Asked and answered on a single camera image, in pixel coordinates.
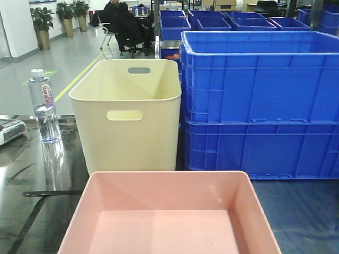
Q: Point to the pink plastic bin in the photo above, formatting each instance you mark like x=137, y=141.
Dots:
x=169, y=212

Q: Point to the lower blue plastic crate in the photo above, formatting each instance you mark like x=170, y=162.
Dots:
x=267, y=150

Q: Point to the white device on table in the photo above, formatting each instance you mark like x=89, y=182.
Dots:
x=11, y=129

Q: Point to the potted plant gold pot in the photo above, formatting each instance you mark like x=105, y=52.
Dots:
x=42, y=21

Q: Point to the seated person in black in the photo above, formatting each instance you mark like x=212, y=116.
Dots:
x=127, y=28

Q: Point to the blue plastic crate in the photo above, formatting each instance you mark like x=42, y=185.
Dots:
x=253, y=76
x=267, y=150

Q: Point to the clear water bottle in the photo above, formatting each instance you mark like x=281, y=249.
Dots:
x=44, y=106

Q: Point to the cream plastic bin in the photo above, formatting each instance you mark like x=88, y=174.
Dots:
x=127, y=114

